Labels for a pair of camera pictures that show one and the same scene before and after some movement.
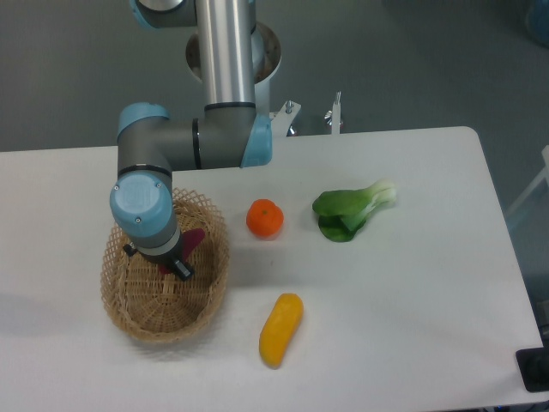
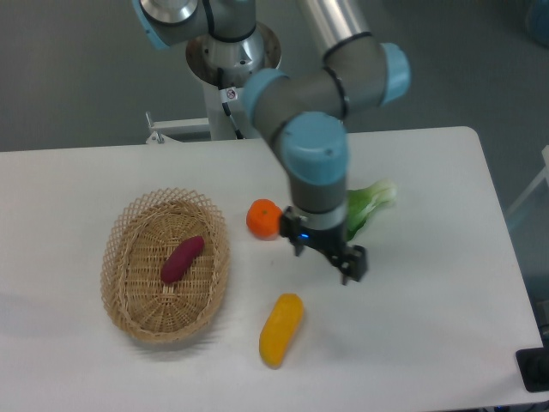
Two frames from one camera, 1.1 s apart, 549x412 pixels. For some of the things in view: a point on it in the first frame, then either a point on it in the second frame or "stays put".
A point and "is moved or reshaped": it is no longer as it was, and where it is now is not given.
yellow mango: [280, 329] stays put
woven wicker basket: [159, 307] stays put
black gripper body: [166, 258] -> [333, 241]
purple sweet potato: [190, 239] is moved or reshaped
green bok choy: [343, 211] stays put
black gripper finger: [183, 271] -> [353, 263]
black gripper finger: [129, 249] -> [290, 227]
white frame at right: [542, 175] stays put
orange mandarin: [264, 218] stays put
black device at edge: [533, 364] stays put
